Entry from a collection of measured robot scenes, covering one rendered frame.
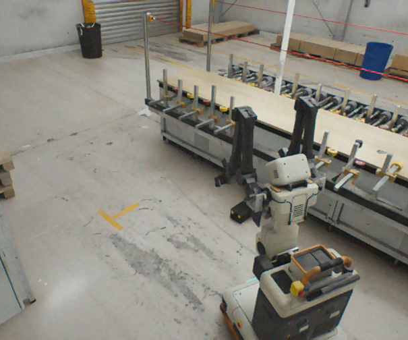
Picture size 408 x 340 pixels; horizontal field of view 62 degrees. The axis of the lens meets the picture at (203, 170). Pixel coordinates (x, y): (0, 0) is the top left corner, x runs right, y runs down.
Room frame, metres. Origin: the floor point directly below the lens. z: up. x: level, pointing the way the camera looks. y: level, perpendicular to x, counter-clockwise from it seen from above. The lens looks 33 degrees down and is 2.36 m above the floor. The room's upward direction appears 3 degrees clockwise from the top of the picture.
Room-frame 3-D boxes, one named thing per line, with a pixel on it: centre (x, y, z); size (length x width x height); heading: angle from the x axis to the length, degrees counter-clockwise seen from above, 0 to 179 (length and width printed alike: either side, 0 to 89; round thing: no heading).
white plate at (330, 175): (2.38, -1.15, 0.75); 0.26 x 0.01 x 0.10; 48
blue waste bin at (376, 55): (7.70, -3.66, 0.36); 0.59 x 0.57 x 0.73; 138
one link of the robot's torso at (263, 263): (1.56, -0.46, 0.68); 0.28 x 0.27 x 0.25; 116
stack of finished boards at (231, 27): (10.88, -0.31, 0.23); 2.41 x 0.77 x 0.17; 140
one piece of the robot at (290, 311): (1.36, -0.63, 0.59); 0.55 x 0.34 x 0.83; 116
